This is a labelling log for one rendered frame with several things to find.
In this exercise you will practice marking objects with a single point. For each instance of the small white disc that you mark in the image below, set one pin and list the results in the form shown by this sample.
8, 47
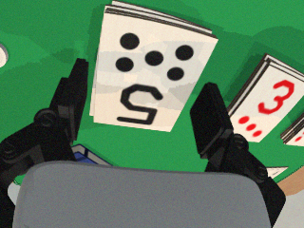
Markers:
3, 55

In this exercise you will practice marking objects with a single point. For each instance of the green card cloth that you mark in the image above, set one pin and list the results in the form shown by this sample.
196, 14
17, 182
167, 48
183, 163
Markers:
44, 38

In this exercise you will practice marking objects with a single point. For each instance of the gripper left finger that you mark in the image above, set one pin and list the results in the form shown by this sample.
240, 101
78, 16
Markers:
48, 138

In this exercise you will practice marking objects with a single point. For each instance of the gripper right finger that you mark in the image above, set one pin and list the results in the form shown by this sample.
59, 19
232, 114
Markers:
226, 151

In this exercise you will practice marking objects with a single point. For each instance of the blue notebook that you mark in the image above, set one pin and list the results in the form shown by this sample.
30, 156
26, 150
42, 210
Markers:
82, 154

